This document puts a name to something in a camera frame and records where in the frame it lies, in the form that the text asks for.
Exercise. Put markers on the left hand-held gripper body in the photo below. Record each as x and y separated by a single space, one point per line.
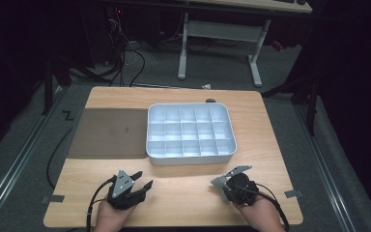
121 188

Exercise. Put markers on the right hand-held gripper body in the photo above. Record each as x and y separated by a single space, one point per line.
240 188

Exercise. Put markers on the white compartment storage box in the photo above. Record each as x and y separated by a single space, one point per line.
191 133

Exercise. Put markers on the person's left hand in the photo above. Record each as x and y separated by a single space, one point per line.
112 217

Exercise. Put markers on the grey tape strip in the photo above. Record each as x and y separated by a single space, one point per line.
293 193
53 198

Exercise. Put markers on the small dark round object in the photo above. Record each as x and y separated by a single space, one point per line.
210 100

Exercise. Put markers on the small white floor scrap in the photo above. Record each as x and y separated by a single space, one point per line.
206 86

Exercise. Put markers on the black stand legs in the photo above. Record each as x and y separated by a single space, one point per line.
50 83
310 96

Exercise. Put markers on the white-framed wooden desk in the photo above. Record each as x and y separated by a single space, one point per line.
225 30

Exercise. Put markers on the metal floor rail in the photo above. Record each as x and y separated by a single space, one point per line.
16 164
322 167

